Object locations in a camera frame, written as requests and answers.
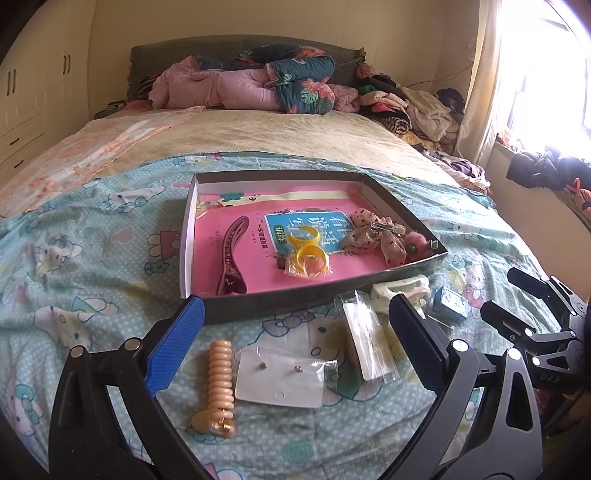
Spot small blue box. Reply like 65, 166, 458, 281
431, 286, 470, 326

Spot peach spiral hair tie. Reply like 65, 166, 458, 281
190, 339, 238, 439

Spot white cat claw clip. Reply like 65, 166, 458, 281
370, 275, 431, 313

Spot dark clothes on windowsill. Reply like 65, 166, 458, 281
506, 150, 590, 218

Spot cream curtain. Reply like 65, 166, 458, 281
455, 0, 508, 164

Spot white earring card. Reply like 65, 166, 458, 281
235, 346, 339, 409

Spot pile of clothes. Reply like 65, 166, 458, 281
329, 63, 492, 195

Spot maroon hair clip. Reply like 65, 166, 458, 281
216, 216, 249, 296

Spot pink book in tray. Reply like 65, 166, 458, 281
183, 182, 386, 298

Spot dark cardboard tray box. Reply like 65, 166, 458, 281
179, 170, 448, 324

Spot dark floral blanket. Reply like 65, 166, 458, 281
193, 43, 338, 115

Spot cream wardrobe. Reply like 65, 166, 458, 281
1, 0, 96, 184

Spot pink quilted jacket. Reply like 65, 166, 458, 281
148, 56, 283, 111

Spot dark grey headboard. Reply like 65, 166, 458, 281
127, 35, 367, 101

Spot pink pompom hair tie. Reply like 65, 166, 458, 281
402, 231, 440, 255

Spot yellow ring in bag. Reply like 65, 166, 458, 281
283, 244, 335, 281

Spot yellow ring upper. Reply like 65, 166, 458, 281
286, 227, 323, 249

